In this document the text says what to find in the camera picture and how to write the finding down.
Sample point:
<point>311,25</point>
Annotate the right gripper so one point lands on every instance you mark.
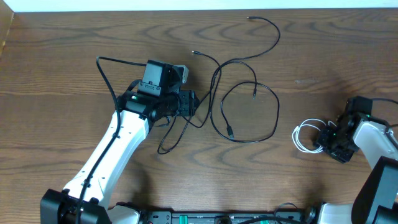
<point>343,157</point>

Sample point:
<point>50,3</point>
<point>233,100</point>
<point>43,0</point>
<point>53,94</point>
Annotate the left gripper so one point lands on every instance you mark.
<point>189,102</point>

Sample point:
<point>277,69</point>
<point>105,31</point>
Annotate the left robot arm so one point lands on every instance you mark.
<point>85,199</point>

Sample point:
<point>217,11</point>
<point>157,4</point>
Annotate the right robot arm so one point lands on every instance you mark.
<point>357,130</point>

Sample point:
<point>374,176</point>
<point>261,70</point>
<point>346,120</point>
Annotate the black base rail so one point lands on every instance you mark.
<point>167,217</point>

